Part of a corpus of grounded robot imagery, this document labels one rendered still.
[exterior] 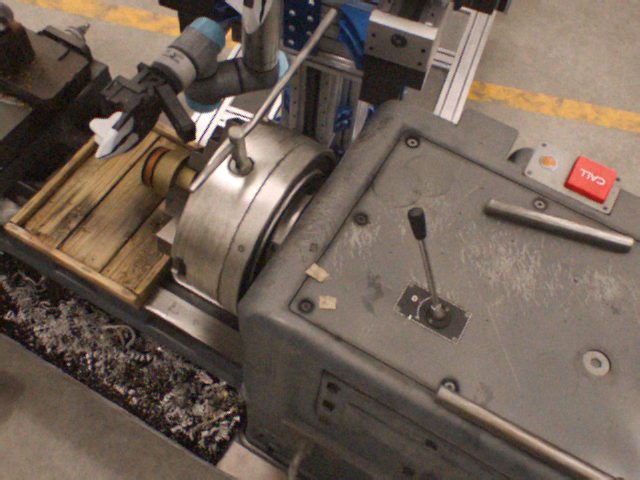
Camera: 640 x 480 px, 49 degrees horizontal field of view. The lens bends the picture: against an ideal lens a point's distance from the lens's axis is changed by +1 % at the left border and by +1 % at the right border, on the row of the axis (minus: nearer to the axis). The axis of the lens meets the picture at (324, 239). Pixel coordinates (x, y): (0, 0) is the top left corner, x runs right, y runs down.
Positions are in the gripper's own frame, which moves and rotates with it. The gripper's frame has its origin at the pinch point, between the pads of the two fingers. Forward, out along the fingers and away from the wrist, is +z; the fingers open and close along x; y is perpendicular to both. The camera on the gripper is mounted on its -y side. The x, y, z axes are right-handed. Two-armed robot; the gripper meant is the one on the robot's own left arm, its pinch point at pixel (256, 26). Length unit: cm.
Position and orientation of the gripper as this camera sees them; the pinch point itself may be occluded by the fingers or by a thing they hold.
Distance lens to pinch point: 100.4
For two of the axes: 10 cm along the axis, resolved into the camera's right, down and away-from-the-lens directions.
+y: -8.6, -4.6, 1.9
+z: -2.4, 7.1, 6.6
